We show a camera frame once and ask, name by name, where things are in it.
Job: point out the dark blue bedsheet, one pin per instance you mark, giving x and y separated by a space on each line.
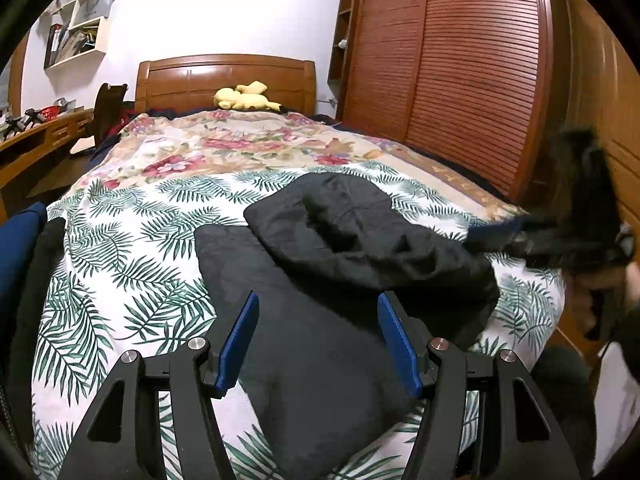
330 119

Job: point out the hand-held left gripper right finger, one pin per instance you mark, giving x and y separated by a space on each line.
395 345

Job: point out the person's right hand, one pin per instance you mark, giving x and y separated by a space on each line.
592 300

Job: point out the blue cloth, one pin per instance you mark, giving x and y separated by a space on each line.
17 260

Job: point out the row of books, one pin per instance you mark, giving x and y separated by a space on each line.
67 45

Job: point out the white wall shelf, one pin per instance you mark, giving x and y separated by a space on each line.
97 35

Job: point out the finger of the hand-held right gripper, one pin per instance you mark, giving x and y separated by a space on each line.
495 235

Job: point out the wooden desk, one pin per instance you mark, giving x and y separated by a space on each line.
35 150

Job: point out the dark matte zipper jacket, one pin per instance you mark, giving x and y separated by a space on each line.
300 370

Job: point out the yellow plush toy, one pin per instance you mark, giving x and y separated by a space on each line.
245 99

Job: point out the leaf print sheet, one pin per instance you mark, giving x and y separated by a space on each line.
125 260

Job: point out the black cloth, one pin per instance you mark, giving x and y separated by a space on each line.
40 285

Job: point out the red cloth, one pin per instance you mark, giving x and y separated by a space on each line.
125 115

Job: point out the floral quilt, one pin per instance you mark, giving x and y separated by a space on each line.
225 145

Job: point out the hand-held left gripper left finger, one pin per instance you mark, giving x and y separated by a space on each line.
240 340

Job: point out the dark wooden chair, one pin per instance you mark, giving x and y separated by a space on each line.
107 110

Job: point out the wooden headboard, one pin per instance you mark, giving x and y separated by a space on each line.
200 80

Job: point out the wooden louvered wardrobe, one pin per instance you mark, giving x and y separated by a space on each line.
450 60

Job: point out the black nylon jacket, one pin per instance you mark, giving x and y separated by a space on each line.
360 240

